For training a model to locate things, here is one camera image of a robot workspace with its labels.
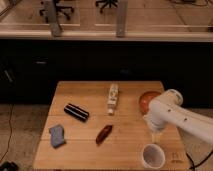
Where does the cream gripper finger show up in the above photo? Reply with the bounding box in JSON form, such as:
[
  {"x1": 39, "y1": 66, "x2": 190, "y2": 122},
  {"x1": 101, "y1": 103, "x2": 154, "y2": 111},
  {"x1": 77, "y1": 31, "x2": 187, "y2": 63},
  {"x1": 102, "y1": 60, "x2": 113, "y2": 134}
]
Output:
[{"x1": 151, "y1": 132, "x2": 163, "y2": 144}]

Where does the white ceramic cup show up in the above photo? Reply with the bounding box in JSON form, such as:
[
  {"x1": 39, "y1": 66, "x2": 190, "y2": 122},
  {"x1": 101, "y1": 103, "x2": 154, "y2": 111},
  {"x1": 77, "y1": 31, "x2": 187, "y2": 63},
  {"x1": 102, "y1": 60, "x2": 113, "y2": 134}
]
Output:
[{"x1": 141, "y1": 144, "x2": 166, "y2": 170}]

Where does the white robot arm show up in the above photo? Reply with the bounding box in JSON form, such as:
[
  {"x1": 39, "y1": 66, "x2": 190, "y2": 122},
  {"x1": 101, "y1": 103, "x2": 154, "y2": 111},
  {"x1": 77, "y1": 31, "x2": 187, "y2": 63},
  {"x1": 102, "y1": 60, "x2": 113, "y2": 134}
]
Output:
[{"x1": 139, "y1": 89, "x2": 213, "y2": 145}]

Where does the orange bowl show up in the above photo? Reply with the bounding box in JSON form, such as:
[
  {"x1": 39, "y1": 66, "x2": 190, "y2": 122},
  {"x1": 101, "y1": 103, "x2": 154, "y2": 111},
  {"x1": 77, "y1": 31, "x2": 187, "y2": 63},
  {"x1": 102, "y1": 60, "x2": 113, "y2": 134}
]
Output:
[{"x1": 139, "y1": 91, "x2": 160, "y2": 115}]

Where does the dark red pepper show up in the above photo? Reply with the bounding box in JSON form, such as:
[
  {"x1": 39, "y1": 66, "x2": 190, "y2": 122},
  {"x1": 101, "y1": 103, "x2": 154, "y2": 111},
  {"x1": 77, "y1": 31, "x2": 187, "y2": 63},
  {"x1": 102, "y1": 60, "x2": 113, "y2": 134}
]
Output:
[{"x1": 96, "y1": 125, "x2": 113, "y2": 145}]

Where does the white tube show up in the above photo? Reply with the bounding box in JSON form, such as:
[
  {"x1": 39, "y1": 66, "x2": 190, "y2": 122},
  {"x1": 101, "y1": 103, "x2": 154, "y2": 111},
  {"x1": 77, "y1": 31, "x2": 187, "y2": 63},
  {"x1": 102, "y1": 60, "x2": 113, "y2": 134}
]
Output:
[{"x1": 107, "y1": 84, "x2": 119, "y2": 115}]

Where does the black striped case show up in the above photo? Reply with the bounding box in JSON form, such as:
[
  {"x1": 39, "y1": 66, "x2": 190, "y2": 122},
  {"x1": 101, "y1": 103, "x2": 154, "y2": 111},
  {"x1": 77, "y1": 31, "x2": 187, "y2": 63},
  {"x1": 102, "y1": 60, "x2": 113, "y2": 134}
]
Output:
[{"x1": 64, "y1": 103, "x2": 89, "y2": 122}]

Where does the blue sponge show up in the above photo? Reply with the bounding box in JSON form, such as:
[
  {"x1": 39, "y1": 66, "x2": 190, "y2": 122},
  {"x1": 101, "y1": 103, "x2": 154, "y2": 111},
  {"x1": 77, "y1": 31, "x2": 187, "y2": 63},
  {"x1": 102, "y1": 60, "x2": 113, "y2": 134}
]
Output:
[{"x1": 49, "y1": 124, "x2": 66, "y2": 148}]

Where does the black office chair right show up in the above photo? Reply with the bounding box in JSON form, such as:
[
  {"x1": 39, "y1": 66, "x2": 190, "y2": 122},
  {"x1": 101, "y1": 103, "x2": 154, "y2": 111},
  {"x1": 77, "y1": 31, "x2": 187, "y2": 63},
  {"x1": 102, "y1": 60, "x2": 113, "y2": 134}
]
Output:
[{"x1": 95, "y1": 0, "x2": 118, "y2": 13}]

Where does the black office chair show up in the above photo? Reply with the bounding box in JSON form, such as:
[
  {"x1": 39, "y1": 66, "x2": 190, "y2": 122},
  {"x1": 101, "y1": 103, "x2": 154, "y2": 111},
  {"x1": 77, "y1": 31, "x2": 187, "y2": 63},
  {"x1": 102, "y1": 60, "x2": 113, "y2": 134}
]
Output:
[
  {"x1": 39, "y1": 0, "x2": 74, "y2": 23},
  {"x1": 95, "y1": 0, "x2": 118, "y2": 13}
]

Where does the black object on floor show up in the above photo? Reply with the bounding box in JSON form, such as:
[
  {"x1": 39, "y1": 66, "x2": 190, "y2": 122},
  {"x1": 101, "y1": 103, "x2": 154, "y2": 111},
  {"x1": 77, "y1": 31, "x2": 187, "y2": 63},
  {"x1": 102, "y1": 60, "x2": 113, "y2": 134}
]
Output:
[{"x1": 0, "y1": 162, "x2": 19, "y2": 171}]

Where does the black office chair left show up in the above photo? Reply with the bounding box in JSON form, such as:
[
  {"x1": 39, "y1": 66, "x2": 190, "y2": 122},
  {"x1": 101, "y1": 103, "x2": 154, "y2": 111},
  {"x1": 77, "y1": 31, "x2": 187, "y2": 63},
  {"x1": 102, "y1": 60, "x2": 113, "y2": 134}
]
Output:
[{"x1": 39, "y1": 0, "x2": 74, "y2": 23}]

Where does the black floor cable right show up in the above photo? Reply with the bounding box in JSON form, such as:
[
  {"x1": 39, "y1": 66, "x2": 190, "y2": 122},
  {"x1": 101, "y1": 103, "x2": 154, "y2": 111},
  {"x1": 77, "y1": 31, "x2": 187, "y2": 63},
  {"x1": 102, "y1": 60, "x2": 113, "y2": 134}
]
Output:
[{"x1": 185, "y1": 149, "x2": 213, "y2": 171}]

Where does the black floor cable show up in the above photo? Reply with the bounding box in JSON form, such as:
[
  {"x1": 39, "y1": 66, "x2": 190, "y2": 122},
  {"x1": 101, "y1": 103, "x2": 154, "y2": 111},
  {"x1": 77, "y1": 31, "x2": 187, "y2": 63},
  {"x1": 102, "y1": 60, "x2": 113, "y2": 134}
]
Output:
[
  {"x1": 0, "y1": 103, "x2": 14, "y2": 164},
  {"x1": 185, "y1": 149, "x2": 213, "y2": 171}
]

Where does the grey metal post right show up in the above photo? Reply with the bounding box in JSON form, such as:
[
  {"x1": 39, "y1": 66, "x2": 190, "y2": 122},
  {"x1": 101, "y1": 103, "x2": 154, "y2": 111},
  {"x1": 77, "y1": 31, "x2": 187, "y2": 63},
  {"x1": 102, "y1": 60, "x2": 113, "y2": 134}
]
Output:
[{"x1": 116, "y1": 0, "x2": 128, "y2": 38}]

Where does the grey metal post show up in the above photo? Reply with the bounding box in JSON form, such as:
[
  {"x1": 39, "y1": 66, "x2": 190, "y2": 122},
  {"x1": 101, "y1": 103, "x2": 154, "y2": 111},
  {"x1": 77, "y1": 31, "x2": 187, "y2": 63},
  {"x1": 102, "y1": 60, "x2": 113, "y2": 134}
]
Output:
[
  {"x1": 44, "y1": 0, "x2": 62, "y2": 37},
  {"x1": 116, "y1": 0, "x2": 128, "y2": 38}
]

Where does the black floor cable left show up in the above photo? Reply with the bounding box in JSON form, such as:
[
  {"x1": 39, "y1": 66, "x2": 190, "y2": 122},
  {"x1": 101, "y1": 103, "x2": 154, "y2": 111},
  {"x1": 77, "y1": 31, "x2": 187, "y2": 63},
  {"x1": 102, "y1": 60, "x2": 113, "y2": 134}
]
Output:
[{"x1": 0, "y1": 103, "x2": 14, "y2": 164}]

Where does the grey metal post left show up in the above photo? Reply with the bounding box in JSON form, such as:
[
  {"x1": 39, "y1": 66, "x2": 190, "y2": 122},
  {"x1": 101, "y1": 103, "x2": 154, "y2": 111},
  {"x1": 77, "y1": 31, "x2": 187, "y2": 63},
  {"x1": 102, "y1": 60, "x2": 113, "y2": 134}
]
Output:
[{"x1": 44, "y1": 0, "x2": 62, "y2": 37}]

